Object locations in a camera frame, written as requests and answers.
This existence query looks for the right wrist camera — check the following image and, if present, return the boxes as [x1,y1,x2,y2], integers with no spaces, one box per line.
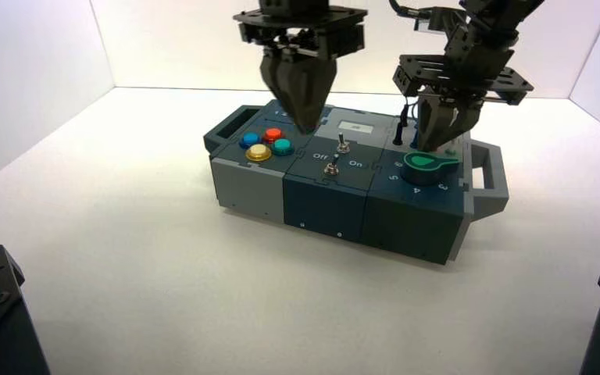
[413,5,470,38]

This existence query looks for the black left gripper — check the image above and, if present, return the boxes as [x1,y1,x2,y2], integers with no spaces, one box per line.
[232,0,369,134]

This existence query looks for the teal round push button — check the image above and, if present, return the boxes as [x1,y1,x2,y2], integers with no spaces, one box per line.
[271,138,296,157]

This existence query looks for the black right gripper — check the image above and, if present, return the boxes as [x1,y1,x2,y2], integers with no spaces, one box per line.
[393,26,534,152]

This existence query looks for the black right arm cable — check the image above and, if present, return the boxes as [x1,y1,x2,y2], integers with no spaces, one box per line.
[388,0,433,19]

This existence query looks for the green rotary knob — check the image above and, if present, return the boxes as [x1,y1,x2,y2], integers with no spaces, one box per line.
[401,151,462,188]

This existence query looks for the grey and blue control box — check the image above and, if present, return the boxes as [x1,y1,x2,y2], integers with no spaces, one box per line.
[202,101,510,266]

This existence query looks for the black jumper cable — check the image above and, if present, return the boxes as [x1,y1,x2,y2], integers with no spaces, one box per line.
[392,102,413,146]

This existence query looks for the yellow round push button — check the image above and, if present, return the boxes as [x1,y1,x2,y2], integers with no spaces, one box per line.
[245,144,273,163]

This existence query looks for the white label on box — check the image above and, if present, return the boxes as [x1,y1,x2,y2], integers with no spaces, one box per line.
[337,120,374,134]

